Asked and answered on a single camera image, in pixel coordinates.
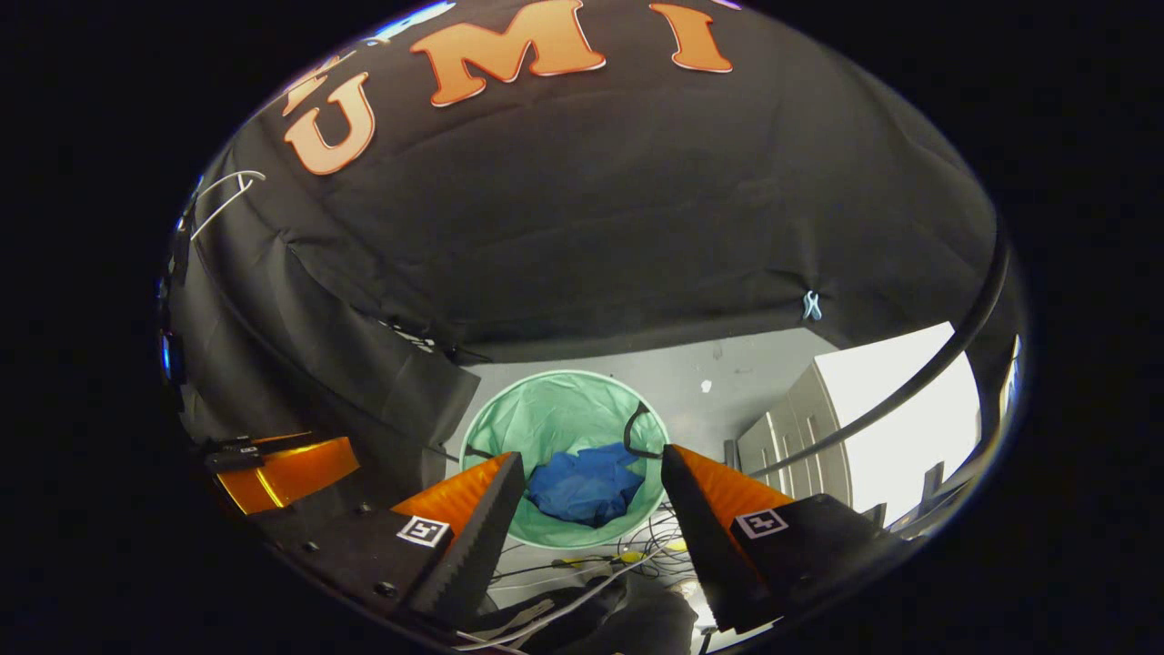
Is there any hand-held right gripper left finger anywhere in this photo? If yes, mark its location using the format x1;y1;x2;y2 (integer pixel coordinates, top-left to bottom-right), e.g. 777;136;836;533
268;450;528;633

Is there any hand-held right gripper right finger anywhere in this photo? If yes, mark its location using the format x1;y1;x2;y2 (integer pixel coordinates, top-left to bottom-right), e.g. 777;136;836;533
660;444;897;635

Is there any blue corduroy shirt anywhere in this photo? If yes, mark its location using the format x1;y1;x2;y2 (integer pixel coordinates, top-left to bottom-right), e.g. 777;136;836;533
526;442;648;529

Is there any green laundry hamper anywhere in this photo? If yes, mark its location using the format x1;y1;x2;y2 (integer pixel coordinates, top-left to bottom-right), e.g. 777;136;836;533
459;368;672;549

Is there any white clothes hanger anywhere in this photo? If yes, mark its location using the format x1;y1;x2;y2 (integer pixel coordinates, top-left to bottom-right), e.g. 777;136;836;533
189;169;267;243

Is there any black clothes rack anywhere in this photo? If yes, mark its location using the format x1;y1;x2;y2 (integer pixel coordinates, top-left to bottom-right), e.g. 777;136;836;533
746;223;1012;480

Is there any grey cabinet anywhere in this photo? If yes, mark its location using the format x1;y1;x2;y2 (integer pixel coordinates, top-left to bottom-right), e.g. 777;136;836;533
735;362;856;510

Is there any black backdrop cloth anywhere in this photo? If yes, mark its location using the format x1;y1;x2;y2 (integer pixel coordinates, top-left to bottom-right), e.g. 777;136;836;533
164;0;1015;510

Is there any white cable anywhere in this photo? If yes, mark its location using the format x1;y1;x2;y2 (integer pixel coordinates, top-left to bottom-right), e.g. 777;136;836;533
453;537;678;652

